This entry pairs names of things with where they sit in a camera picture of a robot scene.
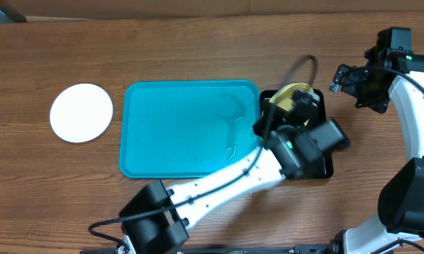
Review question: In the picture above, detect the dark object top left corner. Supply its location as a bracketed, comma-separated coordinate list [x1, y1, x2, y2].
[0, 0, 27, 23]

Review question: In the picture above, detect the white plate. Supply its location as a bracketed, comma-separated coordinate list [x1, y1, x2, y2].
[49, 83, 114, 143]

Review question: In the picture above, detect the black water tray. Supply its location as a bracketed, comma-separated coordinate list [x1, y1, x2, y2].
[259, 88, 334, 180]

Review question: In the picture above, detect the teal plastic tray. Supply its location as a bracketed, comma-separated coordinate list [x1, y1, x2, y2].
[119, 80, 260, 179]

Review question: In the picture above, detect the yellow-green plate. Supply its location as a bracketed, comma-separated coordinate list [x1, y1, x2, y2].
[269, 83, 320, 127]

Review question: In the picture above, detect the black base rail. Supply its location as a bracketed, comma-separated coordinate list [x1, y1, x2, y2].
[80, 243, 394, 254]

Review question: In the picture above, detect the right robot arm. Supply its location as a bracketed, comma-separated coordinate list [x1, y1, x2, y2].
[327, 27, 424, 253]

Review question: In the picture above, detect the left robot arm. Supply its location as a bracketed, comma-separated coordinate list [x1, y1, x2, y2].
[118, 87, 349, 253]

